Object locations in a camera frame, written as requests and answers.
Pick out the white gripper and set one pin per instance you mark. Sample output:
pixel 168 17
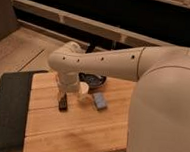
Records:
pixel 68 82

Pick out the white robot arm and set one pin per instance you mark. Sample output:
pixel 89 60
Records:
pixel 159 117

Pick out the white paper cup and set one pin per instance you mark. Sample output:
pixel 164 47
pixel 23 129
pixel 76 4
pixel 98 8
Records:
pixel 83 92

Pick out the wooden shelf rail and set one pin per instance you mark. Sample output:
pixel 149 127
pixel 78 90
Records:
pixel 88 25

